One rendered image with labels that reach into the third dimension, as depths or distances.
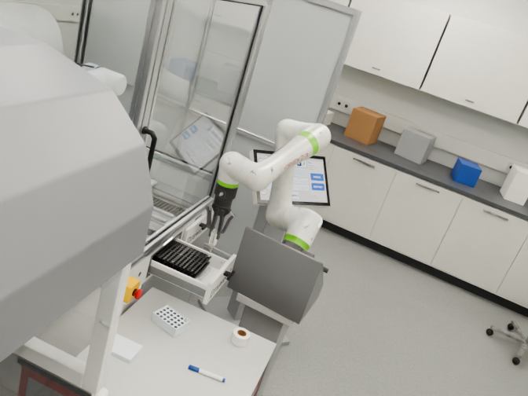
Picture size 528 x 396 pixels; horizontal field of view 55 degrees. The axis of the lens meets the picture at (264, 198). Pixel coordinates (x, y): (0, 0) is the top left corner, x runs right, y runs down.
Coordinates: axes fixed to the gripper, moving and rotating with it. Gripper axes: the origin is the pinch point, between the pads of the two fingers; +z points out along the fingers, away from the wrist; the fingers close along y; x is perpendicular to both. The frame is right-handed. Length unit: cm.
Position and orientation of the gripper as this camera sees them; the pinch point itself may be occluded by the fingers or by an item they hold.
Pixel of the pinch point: (214, 237)
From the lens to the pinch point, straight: 223.1
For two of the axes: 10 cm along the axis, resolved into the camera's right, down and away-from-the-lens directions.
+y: 9.2, 3.5, -1.9
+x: 3.0, -2.9, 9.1
